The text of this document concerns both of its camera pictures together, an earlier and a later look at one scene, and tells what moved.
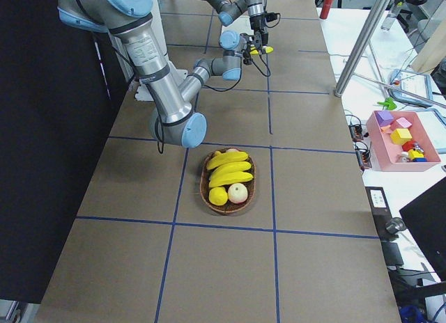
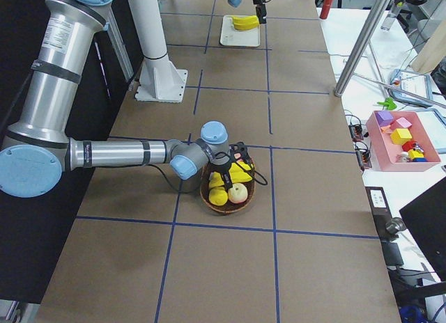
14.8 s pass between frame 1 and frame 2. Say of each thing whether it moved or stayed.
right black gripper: moved
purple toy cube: stayed
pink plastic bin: stayed
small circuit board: stayed
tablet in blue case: stayed
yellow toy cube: stayed
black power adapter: stayed
